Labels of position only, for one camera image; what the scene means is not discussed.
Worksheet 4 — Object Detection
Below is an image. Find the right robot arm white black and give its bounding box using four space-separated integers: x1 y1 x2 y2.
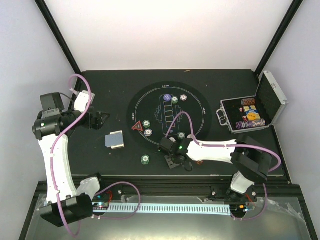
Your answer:
158 137 272 202

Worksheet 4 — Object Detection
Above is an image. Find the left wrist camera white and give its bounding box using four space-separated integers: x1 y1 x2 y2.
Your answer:
73 90 89 113

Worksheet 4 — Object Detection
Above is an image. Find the blue white chip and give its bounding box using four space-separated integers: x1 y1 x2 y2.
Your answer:
143 128 153 137

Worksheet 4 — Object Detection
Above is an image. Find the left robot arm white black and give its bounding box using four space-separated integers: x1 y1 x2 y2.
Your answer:
32 90 110 227

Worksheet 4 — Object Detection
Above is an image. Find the purple round button chip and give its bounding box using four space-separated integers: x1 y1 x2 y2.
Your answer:
163 94 173 102

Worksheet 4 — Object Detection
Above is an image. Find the blue playing card deck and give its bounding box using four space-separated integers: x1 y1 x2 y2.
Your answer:
105 130 125 150

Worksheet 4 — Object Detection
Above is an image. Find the round black poker mat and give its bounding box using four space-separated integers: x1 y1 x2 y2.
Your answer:
126 81 213 151

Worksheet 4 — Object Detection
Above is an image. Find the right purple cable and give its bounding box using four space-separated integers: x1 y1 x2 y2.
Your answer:
164 111 282 221

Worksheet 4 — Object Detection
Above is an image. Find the red triangular marker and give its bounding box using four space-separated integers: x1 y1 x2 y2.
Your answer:
131 121 144 131

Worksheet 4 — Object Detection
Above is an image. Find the orange yellow card box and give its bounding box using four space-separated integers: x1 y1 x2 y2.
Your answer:
246 112 261 121

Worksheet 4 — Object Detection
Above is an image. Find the aluminium poker case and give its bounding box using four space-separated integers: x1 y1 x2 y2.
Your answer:
216 70 289 134

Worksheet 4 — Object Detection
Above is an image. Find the brown chip row in case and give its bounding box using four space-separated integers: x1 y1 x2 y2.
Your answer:
241 98 256 106

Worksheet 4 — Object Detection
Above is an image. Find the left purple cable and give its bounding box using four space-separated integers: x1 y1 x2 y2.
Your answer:
49 73 141 238

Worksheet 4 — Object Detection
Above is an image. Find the green poker chip stack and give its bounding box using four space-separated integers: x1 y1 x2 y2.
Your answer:
141 154 150 165

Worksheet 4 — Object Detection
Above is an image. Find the blue card box in case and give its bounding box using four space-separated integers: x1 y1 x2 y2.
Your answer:
243 105 257 113

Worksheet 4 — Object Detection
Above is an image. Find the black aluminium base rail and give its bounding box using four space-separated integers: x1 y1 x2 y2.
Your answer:
77 174 258 201

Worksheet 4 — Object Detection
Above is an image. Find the purple chip row in case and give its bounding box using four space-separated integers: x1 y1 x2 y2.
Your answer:
235 119 266 130

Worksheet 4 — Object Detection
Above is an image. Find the purple cable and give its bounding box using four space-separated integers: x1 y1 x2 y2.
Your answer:
49 73 141 238
164 111 282 221

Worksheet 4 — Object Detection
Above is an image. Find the white perforated strip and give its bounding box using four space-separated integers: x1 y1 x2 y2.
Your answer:
93 202 231 216

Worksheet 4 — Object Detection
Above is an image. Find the green chip mat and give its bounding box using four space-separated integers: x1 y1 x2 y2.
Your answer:
177 132 186 140

